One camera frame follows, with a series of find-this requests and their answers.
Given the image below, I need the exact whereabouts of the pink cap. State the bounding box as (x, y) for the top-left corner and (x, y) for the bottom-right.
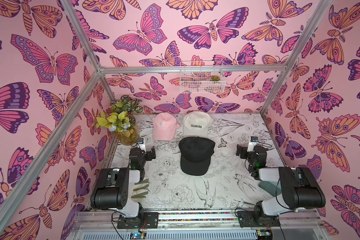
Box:
(153, 113), (181, 141)

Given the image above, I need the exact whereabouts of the black cap back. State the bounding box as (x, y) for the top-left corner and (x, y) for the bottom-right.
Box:
(179, 137), (216, 176)

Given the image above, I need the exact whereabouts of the white Colorado cap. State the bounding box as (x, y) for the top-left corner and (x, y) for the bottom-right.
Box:
(183, 112), (214, 138)

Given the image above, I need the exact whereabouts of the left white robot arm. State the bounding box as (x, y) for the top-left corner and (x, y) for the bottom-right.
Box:
(91, 147), (156, 220)

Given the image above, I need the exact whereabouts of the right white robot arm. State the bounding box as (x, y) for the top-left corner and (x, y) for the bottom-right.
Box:
(236, 145), (326, 220)

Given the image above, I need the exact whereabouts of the green dustpan brush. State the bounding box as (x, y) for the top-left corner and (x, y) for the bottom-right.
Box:
(258, 181), (282, 197)

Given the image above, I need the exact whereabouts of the amber vase with flowers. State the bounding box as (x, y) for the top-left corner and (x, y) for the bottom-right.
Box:
(96, 95), (143, 146)

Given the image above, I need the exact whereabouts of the small green succulent plant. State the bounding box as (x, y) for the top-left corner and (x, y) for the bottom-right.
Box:
(211, 76), (221, 82)

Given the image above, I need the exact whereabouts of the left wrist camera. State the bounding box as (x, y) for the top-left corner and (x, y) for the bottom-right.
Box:
(137, 138), (147, 152)

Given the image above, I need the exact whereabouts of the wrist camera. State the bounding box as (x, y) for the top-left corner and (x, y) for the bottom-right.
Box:
(247, 136), (259, 152)
(137, 138), (147, 152)

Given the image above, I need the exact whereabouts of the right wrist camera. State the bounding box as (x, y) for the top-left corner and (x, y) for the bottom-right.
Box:
(247, 136), (259, 152)

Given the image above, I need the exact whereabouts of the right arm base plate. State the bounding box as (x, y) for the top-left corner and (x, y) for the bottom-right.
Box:
(235, 209), (281, 228)

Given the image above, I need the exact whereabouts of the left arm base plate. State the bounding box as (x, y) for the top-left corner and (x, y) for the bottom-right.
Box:
(117, 212), (159, 229)

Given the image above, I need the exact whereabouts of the aluminium front rail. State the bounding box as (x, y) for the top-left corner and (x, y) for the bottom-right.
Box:
(73, 209), (323, 232)

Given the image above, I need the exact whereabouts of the white wire basket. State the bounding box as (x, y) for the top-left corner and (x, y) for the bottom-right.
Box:
(179, 61), (226, 94)

